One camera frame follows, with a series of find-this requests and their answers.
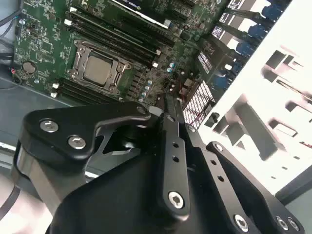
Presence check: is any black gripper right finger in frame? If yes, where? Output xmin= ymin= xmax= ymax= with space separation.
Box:
xmin=170 ymin=96 xmax=306 ymax=234

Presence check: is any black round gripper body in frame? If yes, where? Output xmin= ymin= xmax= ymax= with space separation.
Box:
xmin=50 ymin=125 xmax=236 ymax=234

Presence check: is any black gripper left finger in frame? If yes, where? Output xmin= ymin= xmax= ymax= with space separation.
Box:
xmin=11 ymin=94 xmax=193 ymax=221

